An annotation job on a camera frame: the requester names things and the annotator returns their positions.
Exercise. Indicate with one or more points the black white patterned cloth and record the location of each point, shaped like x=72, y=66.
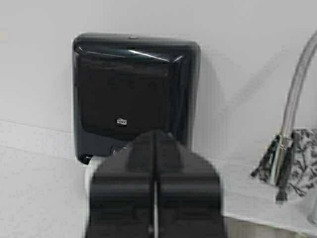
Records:
x=299, y=170

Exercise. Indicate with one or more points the black paper towel dispenser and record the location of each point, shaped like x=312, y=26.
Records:
x=125, y=85

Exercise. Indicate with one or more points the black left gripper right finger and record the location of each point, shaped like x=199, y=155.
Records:
x=189, y=192

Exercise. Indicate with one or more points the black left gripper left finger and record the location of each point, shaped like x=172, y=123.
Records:
x=121, y=192

